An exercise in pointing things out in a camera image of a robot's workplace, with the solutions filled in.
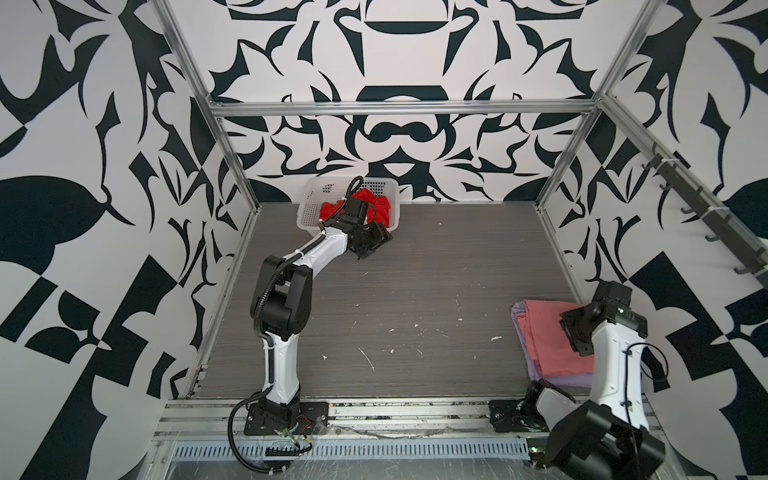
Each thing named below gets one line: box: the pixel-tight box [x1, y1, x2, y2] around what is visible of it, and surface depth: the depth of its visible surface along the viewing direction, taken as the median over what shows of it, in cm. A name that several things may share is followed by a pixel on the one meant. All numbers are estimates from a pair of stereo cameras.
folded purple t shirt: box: [511, 300, 593, 388], surface depth 84 cm
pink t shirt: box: [516, 300, 595, 377], surface depth 84 cm
